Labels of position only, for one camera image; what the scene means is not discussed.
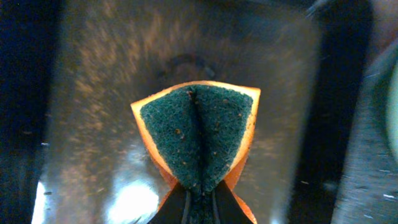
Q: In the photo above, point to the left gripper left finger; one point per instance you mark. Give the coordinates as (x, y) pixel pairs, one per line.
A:
(175, 209)

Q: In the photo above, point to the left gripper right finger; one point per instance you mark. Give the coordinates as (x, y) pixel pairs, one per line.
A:
(225, 207)

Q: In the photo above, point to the green and yellow sponge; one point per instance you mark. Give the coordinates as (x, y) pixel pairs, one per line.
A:
(198, 134)

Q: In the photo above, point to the black rectangular tray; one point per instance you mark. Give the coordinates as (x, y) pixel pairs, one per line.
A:
(70, 148)

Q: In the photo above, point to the black round tray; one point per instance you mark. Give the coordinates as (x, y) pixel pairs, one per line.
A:
(368, 189)

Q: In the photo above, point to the upper light blue plate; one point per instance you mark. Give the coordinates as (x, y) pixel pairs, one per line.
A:
(391, 113)

